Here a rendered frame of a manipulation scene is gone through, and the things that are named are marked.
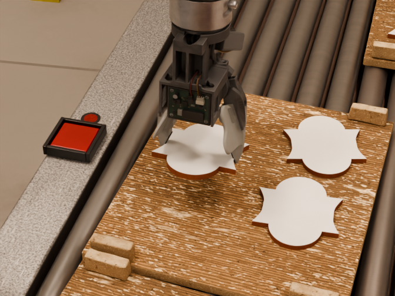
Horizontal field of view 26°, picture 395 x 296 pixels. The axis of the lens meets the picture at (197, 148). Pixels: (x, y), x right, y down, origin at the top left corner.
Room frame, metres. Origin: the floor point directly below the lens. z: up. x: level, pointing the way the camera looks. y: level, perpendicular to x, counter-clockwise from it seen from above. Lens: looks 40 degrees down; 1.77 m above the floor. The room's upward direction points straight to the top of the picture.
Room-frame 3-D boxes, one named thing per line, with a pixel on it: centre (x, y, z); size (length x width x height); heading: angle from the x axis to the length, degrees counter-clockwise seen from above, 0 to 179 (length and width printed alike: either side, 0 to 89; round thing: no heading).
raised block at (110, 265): (0.74, 0.12, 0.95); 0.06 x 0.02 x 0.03; 70
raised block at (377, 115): (1.06, -0.27, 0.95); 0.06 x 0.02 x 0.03; 71
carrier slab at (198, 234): (0.91, -0.08, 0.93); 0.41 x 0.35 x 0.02; 161
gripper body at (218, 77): (0.87, 0.00, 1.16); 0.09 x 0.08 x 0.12; 162
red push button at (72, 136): (1.02, 0.19, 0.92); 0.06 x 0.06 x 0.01; 75
